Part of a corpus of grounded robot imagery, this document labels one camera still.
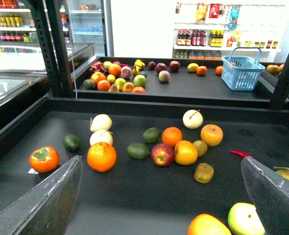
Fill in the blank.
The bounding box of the black near fruit shelf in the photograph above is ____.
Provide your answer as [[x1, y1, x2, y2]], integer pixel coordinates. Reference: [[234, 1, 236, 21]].
[[0, 98, 289, 235]]

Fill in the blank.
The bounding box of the orange far by basket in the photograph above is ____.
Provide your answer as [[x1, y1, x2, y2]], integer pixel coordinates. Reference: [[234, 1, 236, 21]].
[[215, 66, 223, 76]]

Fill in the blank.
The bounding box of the orange persimmon green calyx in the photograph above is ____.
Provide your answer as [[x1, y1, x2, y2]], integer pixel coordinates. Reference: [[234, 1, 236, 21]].
[[29, 146, 60, 173]]

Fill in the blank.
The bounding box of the black far fruit shelf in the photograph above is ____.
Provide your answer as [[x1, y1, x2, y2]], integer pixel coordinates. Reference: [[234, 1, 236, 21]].
[[74, 59, 277, 108]]

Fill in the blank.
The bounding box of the black shelf upright right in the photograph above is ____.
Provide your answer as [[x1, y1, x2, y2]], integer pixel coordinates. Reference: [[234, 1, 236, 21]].
[[269, 54, 289, 110]]

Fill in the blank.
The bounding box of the green avocado centre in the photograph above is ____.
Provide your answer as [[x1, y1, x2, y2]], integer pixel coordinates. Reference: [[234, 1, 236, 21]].
[[127, 143, 150, 160]]

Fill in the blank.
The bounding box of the golden orange apple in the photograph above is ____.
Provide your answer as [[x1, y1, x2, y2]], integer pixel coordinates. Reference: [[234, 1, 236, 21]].
[[200, 124, 223, 147]]

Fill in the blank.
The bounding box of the small orange tangerine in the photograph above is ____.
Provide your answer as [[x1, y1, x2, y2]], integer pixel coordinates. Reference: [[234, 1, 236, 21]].
[[162, 127, 183, 147]]

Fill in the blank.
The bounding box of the white pear lower left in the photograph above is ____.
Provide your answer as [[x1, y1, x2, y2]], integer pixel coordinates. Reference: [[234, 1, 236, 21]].
[[90, 129, 113, 146]]

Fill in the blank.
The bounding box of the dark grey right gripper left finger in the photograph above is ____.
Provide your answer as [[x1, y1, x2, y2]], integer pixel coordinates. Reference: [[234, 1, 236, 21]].
[[0, 156, 83, 235]]

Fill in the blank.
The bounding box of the orange tangerine far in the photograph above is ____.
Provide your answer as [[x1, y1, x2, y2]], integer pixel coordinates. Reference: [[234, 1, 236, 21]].
[[196, 66, 208, 76]]

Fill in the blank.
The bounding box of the white pear upper left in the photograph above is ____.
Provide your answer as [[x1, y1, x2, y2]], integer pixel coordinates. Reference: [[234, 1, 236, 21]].
[[90, 114, 113, 132]]

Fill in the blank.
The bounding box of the glass door fridge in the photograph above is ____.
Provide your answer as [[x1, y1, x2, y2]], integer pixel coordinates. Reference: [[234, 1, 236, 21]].
[[65, 0, 114, 56]]

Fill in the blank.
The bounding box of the black fruit shelf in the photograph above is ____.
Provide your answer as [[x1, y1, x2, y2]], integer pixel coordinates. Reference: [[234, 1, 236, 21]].
[[0, 98, 289, 235], [74, 59, 277, 108]]

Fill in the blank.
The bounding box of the left drinks shelf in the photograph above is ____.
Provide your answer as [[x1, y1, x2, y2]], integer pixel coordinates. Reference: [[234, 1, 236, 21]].
[[0, 0, 71, 45]]

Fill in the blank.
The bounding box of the red yellow mango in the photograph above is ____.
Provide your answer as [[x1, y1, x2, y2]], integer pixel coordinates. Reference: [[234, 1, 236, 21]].
[[187, 213, 232, 235]]

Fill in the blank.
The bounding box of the dark red apple far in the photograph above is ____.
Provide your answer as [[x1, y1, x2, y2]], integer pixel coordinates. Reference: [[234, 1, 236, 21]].
[[169, 61, 181, 72]]

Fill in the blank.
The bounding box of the green apple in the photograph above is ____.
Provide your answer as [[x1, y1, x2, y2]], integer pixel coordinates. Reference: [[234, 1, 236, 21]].
[[228, 203, 265, 235]]

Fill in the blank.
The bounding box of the olive kiwi lower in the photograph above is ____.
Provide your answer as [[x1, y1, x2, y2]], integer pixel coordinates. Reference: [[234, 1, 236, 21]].
[[194, 163, 215, 184]]

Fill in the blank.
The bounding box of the olive kiwi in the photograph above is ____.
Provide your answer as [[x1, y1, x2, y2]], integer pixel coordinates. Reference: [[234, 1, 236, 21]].
[[194, 163, 215, 184], [193, 140, 208, 157]]

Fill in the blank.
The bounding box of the black shelf upright left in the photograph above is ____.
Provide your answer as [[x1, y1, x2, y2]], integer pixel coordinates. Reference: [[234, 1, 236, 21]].
[[23, 0, 73, 97]]

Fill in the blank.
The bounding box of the pile of assorted fruit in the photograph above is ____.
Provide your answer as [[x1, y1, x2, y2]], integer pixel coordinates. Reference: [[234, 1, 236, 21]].
[[83, 59, 146, 93]]

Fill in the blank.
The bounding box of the olive kiwi upper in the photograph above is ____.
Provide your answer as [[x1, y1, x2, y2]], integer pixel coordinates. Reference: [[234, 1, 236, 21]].
[[193, 140, 208, 157]]

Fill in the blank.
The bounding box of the glass top freezer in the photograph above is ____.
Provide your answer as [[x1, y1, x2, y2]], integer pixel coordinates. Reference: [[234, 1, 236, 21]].
[[0, 42, 97, 105]]

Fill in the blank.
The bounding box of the large orange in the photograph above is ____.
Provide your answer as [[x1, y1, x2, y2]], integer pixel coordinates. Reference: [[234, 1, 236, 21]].
[[87, 142, 117, 172]]

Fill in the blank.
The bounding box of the yellow orange fruit centre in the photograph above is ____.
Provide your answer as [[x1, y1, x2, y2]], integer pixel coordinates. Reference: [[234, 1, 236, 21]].
[[174, 140, 198, 166]]

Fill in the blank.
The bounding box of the red chili pepper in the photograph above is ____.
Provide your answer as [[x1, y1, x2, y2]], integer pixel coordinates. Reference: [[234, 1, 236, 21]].
[[229, 149, 251, 159]]

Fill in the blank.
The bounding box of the white pear with stem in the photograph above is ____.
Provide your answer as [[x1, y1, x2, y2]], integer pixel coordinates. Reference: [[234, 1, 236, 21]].
[[182, 110, 203, 130]]

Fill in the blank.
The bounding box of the small blue shopping basket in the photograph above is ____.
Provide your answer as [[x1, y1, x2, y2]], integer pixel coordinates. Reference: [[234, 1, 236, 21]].
[[221, 47, 265, 91]]

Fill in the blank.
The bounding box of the white wall shelf with bottles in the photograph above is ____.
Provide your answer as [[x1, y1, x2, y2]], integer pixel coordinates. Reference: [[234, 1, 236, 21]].
[[172, 0, 289, 62]]

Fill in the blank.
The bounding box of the green lime upper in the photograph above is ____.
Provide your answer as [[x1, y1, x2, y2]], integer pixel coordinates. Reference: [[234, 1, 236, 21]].
[[143, 127, 161, 143]]

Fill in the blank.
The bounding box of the dark green avocado left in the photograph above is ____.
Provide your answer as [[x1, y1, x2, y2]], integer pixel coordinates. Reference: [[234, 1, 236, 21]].
[[62, 134, 81, 152]]

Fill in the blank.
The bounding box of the yellow lemon far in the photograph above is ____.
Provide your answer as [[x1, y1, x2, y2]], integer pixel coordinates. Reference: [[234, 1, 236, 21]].
[[187, 63, 199, 73]]

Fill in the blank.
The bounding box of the fruit at far right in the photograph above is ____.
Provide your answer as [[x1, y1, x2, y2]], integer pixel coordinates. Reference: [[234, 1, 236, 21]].
[[266, 64, 285, 75]]

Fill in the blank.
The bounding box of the black shelf upright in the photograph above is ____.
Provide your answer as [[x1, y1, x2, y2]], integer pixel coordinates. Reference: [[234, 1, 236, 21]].
[[269, 54, 289, 110], [23, 0, 73, 97]]

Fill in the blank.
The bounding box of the pink peach far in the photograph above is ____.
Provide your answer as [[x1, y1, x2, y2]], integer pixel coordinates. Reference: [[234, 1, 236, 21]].
[[158, 70, 170, 83]]

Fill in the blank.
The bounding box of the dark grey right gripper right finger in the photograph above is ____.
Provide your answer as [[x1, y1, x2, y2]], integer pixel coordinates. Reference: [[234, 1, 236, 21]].
[[241, 157, 289, 235]]

